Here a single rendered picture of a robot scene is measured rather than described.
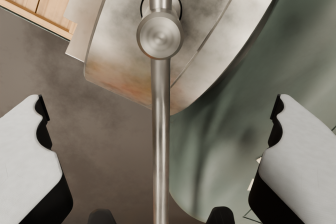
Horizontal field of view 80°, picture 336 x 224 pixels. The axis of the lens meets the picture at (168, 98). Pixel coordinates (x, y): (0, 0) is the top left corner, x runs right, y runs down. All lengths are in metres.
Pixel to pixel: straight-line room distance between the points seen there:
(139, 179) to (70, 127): 0.79
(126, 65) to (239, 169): 0.17
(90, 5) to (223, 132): 0.24
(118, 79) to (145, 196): 2.05
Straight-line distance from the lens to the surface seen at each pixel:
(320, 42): 0.23
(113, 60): 0.21
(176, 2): 0.18
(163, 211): 0.17
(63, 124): 1.81
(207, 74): 0.20
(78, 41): 0.32
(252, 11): 0.20
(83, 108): 1.68
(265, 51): 0.24
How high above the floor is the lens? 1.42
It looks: 65 degrees down
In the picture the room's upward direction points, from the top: 170 degrees clockwise
